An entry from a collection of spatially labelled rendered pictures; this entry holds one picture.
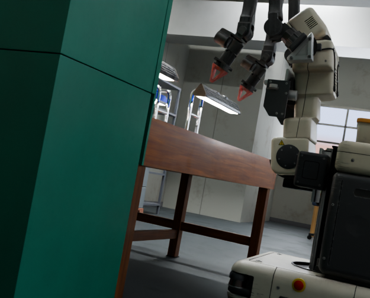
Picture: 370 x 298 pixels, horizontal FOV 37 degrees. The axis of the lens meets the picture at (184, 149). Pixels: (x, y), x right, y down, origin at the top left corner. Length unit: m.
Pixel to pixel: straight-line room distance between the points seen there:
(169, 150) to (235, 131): 6.45
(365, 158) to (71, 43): 1.17
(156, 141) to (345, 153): 0.72
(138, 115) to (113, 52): 0.27
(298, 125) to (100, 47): 1.01
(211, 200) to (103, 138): 6.98
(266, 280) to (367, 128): 0.73
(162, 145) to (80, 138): 0.58
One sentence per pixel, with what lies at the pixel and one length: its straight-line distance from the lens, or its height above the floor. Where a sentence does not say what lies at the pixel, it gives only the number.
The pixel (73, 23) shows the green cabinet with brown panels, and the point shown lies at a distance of 1.59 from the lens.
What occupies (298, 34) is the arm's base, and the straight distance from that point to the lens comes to 2.31.
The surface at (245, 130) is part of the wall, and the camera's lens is 8.60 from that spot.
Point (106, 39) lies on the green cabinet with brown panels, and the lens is 1.72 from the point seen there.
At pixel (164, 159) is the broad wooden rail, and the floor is 0.62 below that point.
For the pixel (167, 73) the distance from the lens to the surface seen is 2.75.
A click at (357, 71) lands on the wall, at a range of 10.59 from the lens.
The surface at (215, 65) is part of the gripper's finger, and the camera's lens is 2.38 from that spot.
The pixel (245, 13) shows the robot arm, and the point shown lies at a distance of 2.40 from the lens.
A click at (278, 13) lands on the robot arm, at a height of 1.30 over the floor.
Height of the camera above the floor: 0.57
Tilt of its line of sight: 3 degrees up
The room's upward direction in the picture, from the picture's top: 10 degrees clockwise
